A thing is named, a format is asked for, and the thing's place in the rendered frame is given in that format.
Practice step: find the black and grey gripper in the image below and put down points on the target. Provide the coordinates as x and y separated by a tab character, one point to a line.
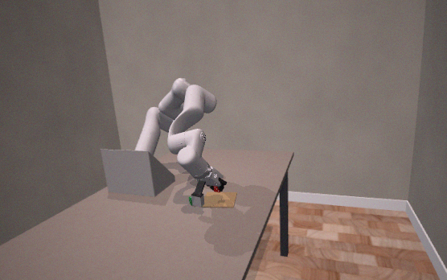
214	179

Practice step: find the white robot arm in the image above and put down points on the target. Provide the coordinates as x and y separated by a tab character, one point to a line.
187	145

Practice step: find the tan flat mat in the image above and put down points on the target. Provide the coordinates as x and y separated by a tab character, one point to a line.
219	200

